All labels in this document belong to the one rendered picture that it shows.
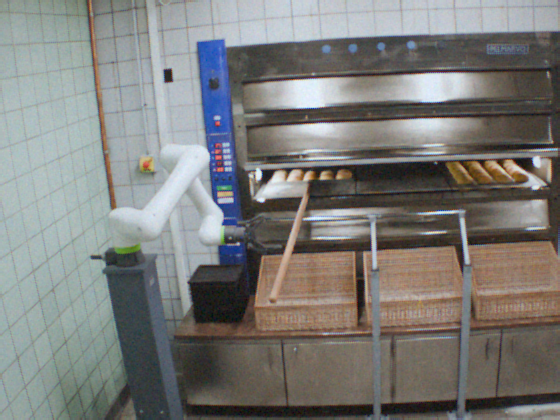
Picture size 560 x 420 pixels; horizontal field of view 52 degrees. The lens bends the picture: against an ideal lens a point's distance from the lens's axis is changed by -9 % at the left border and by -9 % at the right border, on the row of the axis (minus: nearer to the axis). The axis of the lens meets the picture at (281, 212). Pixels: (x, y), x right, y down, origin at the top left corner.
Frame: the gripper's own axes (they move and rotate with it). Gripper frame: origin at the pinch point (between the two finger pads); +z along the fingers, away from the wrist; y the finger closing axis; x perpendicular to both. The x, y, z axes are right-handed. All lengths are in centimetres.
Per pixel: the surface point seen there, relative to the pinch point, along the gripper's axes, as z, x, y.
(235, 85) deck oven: -28, -64, -69
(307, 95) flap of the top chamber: 13, -64, -61
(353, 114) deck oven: 38, -64, -48
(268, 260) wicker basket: -16, -60, 35
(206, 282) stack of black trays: -46, -25, 35
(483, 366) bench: 107, -11, 86
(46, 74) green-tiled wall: -114, -1, -89
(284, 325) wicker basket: -3, -15, 57
